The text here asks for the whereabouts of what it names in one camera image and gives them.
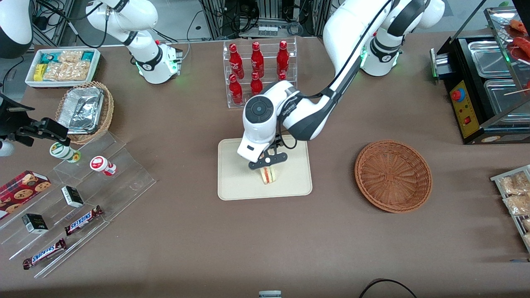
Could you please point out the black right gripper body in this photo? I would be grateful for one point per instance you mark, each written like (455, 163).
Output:
(11, 124)

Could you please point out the triangle sandwich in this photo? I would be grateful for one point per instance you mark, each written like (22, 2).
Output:
(269, 176)

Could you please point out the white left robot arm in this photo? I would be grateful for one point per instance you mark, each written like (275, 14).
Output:
(261, 132)

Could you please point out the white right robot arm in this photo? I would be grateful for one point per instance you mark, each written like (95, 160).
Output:
(155, 62)

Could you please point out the beige plastic tray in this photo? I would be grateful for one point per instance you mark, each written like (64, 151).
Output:
(240, 182)

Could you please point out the light wicker basket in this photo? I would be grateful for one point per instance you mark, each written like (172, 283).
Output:
(107, 111)

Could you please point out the round brown wicker basket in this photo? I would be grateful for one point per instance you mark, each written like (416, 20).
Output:
(393, 176)

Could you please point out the green and white cup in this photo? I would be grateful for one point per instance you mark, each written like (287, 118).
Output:
(62, 151)

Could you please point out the stack of foil trays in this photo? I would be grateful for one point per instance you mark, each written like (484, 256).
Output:
(80, 109)

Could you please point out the white rectangular snack bin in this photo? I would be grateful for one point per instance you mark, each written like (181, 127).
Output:
(31, 82)

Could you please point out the yellow snack packet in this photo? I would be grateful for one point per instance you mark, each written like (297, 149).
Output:
(39, 72)

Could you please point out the clear bag of crackers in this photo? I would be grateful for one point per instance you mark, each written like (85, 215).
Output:
(66, 71)
(70, 56)

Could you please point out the red and white cup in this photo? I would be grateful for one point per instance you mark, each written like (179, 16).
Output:
(100, 164)

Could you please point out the clear acrylic bottle rack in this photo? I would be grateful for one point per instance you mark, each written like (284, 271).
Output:
(232, 105)

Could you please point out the red cookie box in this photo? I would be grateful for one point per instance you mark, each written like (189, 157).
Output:
(20, 192)

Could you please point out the small black carton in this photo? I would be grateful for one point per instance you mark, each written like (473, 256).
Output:
(73, 196)
(35, 223)

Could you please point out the teal snack packet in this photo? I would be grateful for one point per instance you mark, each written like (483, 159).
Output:
(48, 57)
(87, 56)

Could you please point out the red cola bottle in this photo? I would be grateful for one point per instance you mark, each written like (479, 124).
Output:
(283, 58)
(235, 92)
(257, 61)
(282, 76)
(256, 85)
(235, 62)

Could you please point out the clear acrylic stepped shelf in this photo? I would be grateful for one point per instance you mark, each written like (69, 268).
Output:
(124, 178)

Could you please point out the Snickers chocolate bar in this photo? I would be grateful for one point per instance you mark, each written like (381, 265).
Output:
(44, 253)
(83, 220)

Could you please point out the small grey device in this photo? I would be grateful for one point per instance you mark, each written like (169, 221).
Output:
(270, 294)

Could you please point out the metal equipment rack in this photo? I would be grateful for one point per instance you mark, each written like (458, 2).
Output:
(269, 16)

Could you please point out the black food warmer machine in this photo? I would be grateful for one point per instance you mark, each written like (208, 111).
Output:
(463, 120)

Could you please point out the steel food pan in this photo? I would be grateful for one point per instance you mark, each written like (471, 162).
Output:
(503, 97)
(490, 58)

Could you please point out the clear bag of fried snacks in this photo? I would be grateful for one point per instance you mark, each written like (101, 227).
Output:
(513, 184)
(517, 205)
(526, 224)

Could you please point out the red sausage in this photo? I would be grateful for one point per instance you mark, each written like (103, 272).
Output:
(518, 26)
(522, 46)

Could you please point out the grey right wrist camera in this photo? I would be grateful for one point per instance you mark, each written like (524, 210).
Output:
(6, 148)

